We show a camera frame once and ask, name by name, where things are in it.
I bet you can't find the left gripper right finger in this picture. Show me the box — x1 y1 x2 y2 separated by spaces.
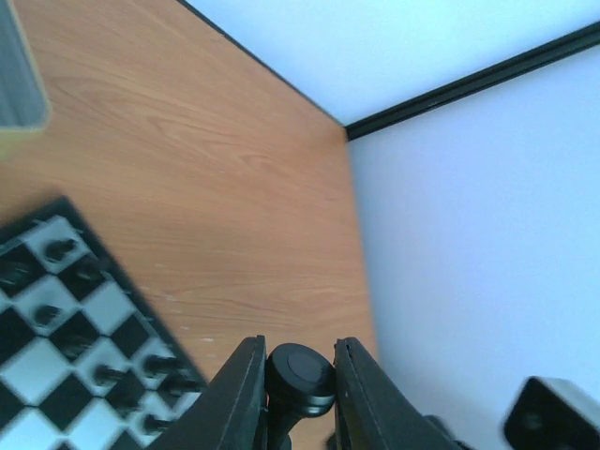
333 337 466 449

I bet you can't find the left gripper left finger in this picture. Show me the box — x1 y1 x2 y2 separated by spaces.
150 336 266 450

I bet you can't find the black queen chess piece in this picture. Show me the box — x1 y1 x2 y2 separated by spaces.
265 343 337 449

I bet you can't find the black and silver chessboard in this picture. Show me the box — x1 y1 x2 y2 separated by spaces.
1 197 207 449

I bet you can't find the gold metal tin base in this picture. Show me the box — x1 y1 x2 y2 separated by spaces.
1 0 52 161

